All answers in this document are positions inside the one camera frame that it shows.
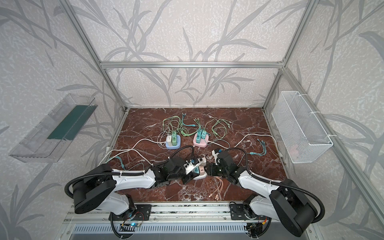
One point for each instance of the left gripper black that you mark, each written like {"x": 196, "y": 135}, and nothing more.
{"x": 182, "y": 167}

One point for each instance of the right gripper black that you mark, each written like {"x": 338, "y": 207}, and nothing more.
{"x": 216, "y": 167}

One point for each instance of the white power strip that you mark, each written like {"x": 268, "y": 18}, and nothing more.
{"x": 202, "y": 173}

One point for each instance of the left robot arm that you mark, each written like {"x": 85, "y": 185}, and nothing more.
{"x": 98, "y": 189}

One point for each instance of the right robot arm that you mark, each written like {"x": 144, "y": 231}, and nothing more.
{"x": 284, "y": 201}

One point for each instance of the blue power strip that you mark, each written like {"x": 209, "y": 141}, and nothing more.
{"x": 170, "y": 146}

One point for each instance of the green charger on blue strip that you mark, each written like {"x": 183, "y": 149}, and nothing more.
{"x": 174, "y": 138}

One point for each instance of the pink power strip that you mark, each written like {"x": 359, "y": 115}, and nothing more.
{"x": 203, "y": 141}

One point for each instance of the teal charger on pink strip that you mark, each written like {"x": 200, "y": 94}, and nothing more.
{"x": 201, "y": 134}

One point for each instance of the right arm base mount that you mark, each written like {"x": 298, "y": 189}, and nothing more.
{"x": 239, "y": 213}

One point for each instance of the aluminium front rail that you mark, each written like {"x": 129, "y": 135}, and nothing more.
{"x": 165, "y": 212}

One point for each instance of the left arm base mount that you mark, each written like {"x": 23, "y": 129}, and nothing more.
{"x": 141, "y": 213}

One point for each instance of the white wire mesh basket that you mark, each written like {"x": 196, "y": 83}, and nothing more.
{"x": 301, "y": 131}

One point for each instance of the clear plastic wall tray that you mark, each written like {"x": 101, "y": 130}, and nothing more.
{"x": 48, "y": 141}

